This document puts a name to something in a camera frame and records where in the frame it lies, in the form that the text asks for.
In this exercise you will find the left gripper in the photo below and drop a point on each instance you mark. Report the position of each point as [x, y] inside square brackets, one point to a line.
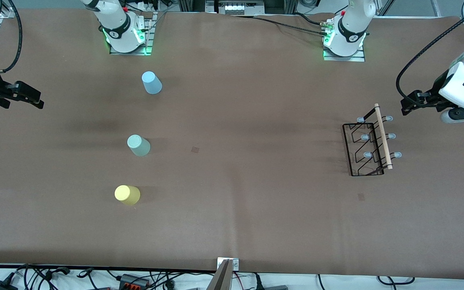
[436, 92]

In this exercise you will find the pale green plastic cup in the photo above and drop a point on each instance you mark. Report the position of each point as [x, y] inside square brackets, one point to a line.
[138, 146]

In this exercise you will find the yellow plastic cup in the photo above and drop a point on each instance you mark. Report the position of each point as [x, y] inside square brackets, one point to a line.
[127, 194]

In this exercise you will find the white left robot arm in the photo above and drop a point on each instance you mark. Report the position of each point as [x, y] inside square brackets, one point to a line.
[351, 24]

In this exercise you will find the light blue plastic cup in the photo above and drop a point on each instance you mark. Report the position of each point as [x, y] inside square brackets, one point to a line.
[151, 82]

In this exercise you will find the white power strip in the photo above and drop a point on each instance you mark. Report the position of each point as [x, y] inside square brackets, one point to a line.
[147, 5]

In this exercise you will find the black power adapter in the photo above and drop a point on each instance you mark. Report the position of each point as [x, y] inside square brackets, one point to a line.
[0, 286]

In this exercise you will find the grey electronics box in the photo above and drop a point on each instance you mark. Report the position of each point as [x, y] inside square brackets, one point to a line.
[235, 7]

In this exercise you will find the orange black connector block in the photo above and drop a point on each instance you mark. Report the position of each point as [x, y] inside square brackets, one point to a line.
[134, 281]

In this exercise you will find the small grey box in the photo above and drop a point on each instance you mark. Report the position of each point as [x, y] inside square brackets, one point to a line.
[276, 287]

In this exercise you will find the black power plug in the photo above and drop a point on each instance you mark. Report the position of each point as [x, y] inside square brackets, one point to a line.
[258, 282]

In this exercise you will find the aluminium arm base plate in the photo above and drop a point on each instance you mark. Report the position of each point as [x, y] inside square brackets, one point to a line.
[129, 51]
[344, 58]

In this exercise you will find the aluminium frame profile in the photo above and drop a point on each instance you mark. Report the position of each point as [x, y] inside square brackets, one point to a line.
[191, 5]

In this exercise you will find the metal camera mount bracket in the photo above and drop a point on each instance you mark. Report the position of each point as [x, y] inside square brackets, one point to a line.
[227, 266]

